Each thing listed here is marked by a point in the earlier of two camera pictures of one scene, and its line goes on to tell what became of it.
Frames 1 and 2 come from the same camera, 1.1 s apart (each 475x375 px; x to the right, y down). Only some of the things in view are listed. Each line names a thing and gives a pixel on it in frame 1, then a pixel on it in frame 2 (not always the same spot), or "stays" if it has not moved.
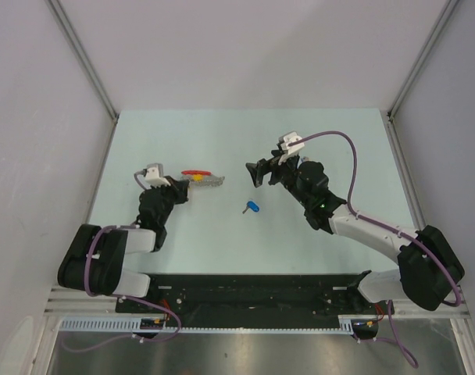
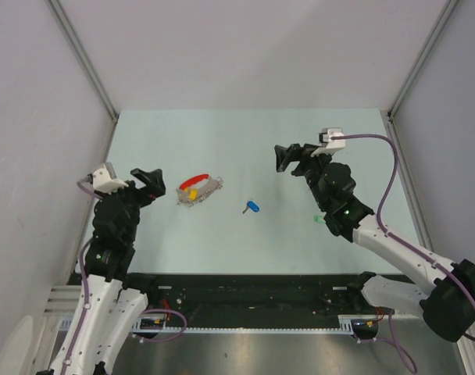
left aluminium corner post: x=80 y=50 stays
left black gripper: x=178 y=187 -> x=153 y=182
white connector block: x=288 y=137 -> x=330 y=145
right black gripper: x=258 y=170 -> x=294 y=153
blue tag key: x=252 y=206 stays
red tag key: x=196 y=173 -> x=192 y=180
